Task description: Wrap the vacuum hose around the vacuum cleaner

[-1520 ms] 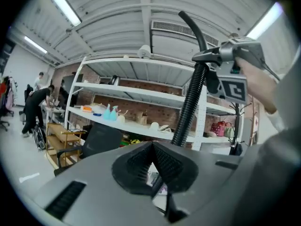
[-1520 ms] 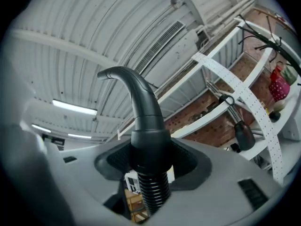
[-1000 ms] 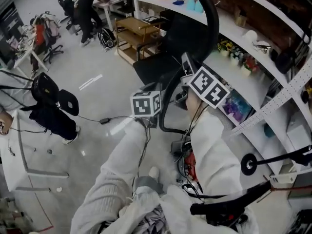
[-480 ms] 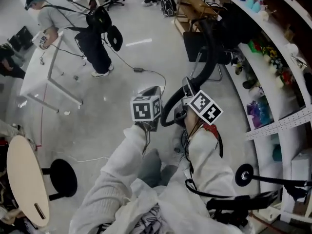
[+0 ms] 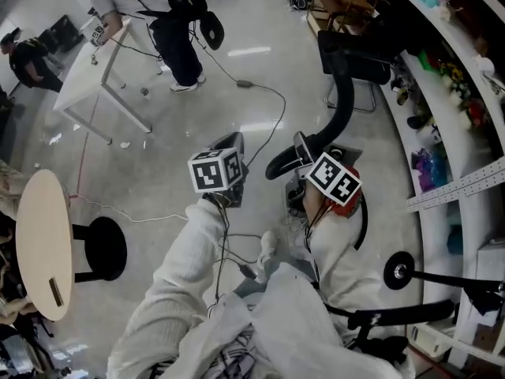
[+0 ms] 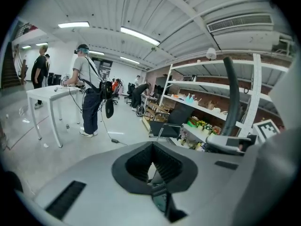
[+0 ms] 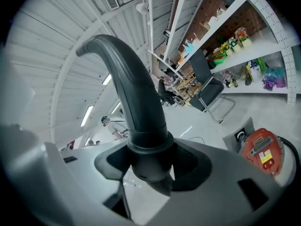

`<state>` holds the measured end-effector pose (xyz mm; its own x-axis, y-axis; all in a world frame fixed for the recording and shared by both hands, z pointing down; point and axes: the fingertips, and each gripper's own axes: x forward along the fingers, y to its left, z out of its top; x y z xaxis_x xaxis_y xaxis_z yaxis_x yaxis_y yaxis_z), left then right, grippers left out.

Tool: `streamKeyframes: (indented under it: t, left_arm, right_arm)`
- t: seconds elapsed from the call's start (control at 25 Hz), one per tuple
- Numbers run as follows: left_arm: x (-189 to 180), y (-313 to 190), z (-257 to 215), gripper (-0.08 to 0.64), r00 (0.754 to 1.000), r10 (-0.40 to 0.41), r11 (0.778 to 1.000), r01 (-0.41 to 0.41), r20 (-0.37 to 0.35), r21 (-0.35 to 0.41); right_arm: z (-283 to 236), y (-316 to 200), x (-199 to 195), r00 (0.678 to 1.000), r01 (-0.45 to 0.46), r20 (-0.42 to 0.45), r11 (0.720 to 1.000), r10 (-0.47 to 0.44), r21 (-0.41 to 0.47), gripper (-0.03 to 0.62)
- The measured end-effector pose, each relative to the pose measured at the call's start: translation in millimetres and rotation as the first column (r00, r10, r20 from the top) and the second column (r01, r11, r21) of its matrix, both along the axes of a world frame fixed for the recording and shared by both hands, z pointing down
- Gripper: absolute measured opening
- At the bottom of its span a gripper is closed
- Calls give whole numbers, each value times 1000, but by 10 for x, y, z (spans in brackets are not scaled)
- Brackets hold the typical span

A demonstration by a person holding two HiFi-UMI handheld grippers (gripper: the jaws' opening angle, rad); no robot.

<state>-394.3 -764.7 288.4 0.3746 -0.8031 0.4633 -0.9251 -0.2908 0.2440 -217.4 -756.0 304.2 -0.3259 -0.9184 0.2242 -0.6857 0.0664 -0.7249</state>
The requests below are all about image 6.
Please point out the row of potted artificial flowers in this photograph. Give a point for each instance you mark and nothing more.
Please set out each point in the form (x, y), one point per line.
(207, 127)

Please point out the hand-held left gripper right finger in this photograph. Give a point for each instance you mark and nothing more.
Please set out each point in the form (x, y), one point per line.
(211, 185)

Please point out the white metal shelving unit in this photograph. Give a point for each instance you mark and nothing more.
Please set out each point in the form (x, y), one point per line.
(256, 91)

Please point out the orange office chair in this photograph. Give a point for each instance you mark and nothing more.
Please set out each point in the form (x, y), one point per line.
(116, 88)

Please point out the black cantilever chair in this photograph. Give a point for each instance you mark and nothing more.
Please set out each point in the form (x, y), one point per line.
(174, 121)

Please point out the white rectangular table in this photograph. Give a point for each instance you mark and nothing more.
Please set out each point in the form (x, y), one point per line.
(47, 93)

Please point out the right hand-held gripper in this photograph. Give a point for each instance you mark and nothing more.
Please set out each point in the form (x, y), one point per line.
(266, 131)

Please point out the staircase with black railing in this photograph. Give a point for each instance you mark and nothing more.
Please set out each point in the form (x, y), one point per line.
(9, 72)

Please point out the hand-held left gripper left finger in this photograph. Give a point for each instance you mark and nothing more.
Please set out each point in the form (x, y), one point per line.
(94, 196)

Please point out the white ceiling air conditioner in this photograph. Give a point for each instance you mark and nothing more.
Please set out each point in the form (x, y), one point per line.
(242, 32)

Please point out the black office chair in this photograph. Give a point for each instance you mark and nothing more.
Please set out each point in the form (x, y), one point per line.
(129, 91)

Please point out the black backpack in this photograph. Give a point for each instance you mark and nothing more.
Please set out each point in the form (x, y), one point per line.
(140, 110)

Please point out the green plastic box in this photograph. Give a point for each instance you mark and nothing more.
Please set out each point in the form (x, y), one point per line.
(192, 123)

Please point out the white paper roll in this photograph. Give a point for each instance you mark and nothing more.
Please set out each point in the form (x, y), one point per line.
(211, 53)

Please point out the person's right forearm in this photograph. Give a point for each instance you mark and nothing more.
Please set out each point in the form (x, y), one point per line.
(290, 91)

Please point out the ceiling tube light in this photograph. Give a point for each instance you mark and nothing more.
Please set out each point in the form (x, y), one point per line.
(141, 35)
(129, 59)
(74, 24)

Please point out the wooden chair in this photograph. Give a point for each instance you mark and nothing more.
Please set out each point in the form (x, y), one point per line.
(155, 112)

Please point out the teal plastic toy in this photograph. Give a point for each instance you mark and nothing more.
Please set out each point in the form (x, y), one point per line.
(190, 99)

